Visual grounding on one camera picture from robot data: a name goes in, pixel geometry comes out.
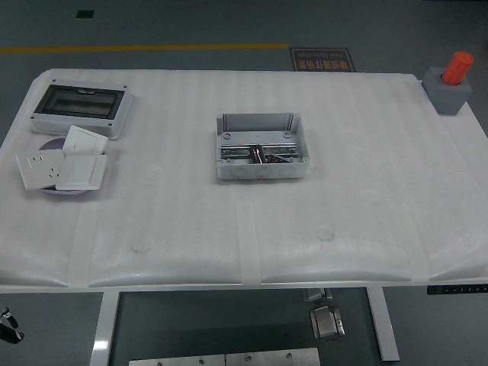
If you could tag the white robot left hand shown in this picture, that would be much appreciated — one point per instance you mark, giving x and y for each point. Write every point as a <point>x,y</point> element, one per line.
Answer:
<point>9,329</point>

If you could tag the dark brown cylindrical battery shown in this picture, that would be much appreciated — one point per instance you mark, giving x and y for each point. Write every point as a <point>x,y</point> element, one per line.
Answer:
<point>257,154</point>
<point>278,159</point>

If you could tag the grey junction box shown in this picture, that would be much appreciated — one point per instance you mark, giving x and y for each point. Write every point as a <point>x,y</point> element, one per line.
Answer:
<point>259,129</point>

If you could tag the grey box with clear cover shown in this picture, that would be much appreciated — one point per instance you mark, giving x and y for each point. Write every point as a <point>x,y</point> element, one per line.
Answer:
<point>82,106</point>

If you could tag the white table leg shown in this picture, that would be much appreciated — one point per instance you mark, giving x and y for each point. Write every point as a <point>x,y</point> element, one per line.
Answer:
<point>104,331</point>
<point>383,324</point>

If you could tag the white socket panel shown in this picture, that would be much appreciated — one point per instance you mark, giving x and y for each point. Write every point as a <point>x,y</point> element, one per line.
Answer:
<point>38,169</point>

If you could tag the metal plate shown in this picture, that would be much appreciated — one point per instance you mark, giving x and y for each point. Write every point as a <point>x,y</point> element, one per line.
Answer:
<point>272,357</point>
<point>177,361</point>

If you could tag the purple round plate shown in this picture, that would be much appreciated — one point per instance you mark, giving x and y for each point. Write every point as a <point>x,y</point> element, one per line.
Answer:
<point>53,145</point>

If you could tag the white foam mat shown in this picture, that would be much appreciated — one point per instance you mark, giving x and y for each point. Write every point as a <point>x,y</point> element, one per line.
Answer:
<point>171,228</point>

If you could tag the brown floor sign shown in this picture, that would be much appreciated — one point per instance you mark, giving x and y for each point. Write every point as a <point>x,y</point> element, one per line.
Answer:
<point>322,60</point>

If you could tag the white tape strip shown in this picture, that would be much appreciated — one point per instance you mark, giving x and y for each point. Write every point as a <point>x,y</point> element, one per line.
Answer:
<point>415,248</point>

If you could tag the black table control panel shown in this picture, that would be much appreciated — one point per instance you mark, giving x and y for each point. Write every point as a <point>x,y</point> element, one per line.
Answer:
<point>457,289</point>

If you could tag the grey block holder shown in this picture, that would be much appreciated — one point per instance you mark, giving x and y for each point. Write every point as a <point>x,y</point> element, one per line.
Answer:
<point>448,99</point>

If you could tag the orange cylinder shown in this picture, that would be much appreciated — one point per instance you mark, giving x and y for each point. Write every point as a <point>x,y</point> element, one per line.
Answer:
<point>457,68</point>

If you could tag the small metal bracket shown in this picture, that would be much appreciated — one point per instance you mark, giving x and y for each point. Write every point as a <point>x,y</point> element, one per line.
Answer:
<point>316,294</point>

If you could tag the large metal bracket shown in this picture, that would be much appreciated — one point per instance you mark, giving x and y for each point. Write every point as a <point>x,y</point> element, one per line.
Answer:
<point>327,323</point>

